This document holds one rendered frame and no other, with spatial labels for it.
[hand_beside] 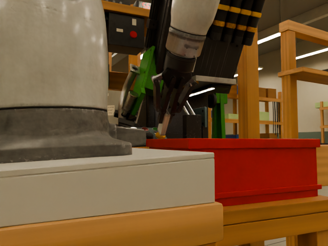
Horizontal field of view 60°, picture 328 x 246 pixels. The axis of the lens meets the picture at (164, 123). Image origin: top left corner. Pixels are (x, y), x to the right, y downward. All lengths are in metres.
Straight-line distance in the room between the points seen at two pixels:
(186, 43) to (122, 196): 0.48
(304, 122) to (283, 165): 10.87
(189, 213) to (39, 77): 0.21
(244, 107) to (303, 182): 1.16
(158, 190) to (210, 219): 0.07
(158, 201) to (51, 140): 0.13
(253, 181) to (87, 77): 0.36
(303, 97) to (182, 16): 10.98
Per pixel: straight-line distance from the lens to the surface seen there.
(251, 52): 1.85
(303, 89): 11.62
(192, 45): 0.68
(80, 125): 0.34
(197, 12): 0.66
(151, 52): 1.09
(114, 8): 1.40
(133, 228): 0.27
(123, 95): 1.18
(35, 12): 0.36
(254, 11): 1.17
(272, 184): 0.60
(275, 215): 0.57
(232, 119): 6.63
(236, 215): 0.52
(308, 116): 11.41
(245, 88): 1.78
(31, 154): 0.32
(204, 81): 0.96
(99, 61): 0.37
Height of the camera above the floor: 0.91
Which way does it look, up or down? 4 degrees up
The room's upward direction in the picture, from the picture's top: straight up
